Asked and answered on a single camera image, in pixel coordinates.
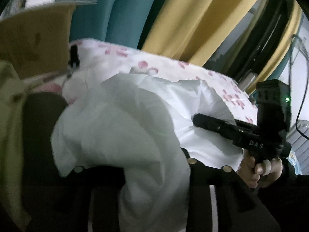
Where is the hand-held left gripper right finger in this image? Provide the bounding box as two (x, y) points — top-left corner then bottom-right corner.
(182, 147), (280, 232)

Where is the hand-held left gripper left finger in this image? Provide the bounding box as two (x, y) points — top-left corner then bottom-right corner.
(31, 165), (126, 232)

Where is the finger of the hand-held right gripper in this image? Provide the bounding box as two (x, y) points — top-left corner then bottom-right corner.
(193, 113), (238, 138)

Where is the large white garment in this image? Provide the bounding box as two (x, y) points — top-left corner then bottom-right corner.
(51, 74), (244, 232)

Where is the person's right forearm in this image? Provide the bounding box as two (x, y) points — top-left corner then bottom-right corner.
(257, 161), (309, 225)

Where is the person's right hand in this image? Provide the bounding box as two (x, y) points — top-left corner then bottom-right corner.
(238, 150), (283, 189)

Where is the white ribbed panel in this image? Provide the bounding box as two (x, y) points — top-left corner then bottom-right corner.
(288, 123), (309, 161)

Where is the yellow curtain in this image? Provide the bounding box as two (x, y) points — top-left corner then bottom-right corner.
(246, 3), (303, 96)
(141, 0), (272, 66)

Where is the floral bed sheet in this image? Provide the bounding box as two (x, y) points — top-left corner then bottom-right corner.
(31, 37), (259, 126)

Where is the dark cloth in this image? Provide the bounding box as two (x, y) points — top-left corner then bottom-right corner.
(23, 93), (69, 174)

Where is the beige cloth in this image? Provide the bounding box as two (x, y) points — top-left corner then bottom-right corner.
(0, 60), (32, 230)

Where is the thin silver rod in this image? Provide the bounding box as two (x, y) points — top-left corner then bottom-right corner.
(23, 69), (73, 84)

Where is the teal curtain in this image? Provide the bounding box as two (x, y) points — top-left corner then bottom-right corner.
(69, 0), (180, 50)

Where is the brown cardboard box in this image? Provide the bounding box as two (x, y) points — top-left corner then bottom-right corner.
(0, 1), (76, 79)

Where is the black cable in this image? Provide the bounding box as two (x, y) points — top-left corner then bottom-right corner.
(291, 35), (309, 138)

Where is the glass window with black frame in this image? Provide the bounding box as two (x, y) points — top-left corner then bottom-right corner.
(203, 0), (294, 90)

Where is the black clip with cable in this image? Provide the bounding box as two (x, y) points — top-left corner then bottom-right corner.
(69, 45), (80, 67)

